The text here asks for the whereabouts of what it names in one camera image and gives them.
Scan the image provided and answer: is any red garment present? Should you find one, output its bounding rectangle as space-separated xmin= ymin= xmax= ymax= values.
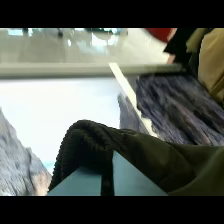
xmin=145 ymin=28 xmax=175 ymax=44

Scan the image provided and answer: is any dark green garment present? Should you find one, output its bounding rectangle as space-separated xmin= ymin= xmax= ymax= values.
xmin=48 ymin=119 xmax=224 ymax=197

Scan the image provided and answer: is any black garment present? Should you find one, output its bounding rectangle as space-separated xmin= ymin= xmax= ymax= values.
xmin=163 ymin=28 xmax=202 ymax=77

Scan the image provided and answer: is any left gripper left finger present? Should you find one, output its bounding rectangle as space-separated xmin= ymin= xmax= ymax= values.
xmin=48 ymin=166 xmax=103 ymax=197

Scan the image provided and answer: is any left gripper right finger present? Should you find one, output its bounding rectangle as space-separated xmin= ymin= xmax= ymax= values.
xmin=112 ymin=150 xmax=168 ymax=197

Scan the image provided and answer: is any khaki garment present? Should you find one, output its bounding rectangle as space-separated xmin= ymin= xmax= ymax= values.
xmin=185 ymin=28 xmax=224 ymax=105

